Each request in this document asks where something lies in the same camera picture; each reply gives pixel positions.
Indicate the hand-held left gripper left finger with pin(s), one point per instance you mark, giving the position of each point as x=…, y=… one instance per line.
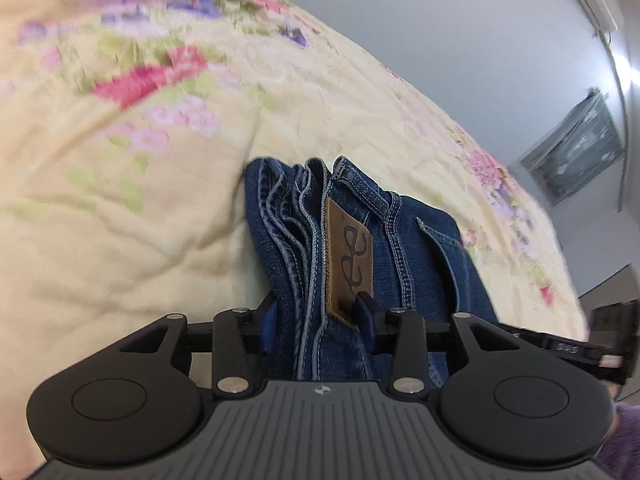
x=269, y=327

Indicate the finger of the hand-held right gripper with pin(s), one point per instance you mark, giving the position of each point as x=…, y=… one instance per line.
x=560, y=346

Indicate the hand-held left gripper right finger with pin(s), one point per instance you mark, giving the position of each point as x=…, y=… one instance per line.
x=365, y=321

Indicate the blue denim pants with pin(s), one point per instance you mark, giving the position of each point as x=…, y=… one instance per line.
x=425, y=260

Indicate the floral printed blanket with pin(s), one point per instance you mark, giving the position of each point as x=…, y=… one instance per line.
x=150, y=185

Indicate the grey patterned cloth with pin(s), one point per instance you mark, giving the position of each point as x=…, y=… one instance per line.
x=575, y=155

